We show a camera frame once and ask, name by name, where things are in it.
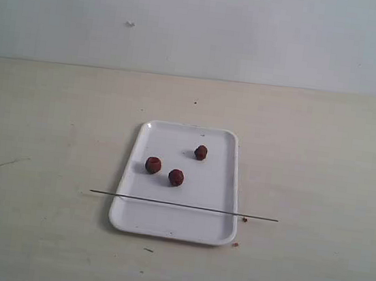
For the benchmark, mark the thin metal skewer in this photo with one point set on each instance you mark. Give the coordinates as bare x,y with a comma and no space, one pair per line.
182,205

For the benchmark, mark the white rectangular plastic tray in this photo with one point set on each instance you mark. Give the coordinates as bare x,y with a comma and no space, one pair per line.
211,183

